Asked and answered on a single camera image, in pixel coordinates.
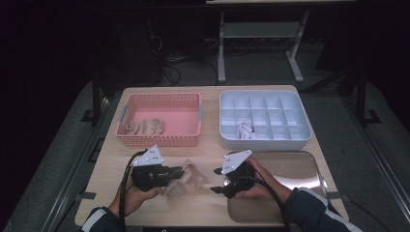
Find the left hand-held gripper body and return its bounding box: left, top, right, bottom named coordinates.
left=130, top=144, right=172, bottom=192

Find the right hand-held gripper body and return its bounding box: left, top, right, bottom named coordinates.
left=221, top=149, right=258, bottom=199

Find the beige sock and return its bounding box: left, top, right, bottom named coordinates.
left=161, top=159, right=211, bottom=198

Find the pink plastic basket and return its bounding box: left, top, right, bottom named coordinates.
left=115, top=93, right=203, bottom=148

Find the white sock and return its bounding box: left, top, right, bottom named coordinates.
left=236, top=119, right=255, bottom=140
left=238, top=121, right=258, bottom=140

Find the sheer tan stocking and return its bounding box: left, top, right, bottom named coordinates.
left=123, top=118, right=164, bottom=136

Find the clear plastic box lid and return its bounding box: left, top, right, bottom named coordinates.
left=226, top=150, right=330, bottom=224

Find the white compartment storage box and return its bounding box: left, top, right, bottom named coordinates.
left=219, top=89, right=313, bottom=152

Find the person's right hand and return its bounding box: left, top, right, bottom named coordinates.
left=235, top=157, right=293, bottom=205

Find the person's left hand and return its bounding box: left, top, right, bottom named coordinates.
left=107, top=180, right=164, bottom=218

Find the grey tape strip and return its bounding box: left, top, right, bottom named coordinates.
left=328, top=190, right=350, bottom=201
left=76, top=190, right=98, bottom=201

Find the black metal stand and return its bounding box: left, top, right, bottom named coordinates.
left=80, top=72, right=104, bottom=125
left=355, top=69, right=383, bottom=127

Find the left hand-held gripper cable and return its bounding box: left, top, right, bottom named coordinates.
left=118, top=149, right=148, bottom=232

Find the hand-held gripper cable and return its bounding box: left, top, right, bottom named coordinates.
left=240, top=174, right=292, bottom=232
left=118, top=149, right=148, bottom=232

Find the right hand-held gripper cable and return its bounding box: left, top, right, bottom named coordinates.
left=240, top=174, right=292, bottom=232

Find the aluminium floor rail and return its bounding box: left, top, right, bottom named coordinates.
left=40, top=96, right=113, bottom=232
left=340, top=96, right=410, bottom=223

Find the bundle of floor cables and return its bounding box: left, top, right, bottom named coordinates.
left=147, top=33, right=220, bottom=87

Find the white metal desk frame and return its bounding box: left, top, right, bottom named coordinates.
left=205, top=0, right=356, bottom=84

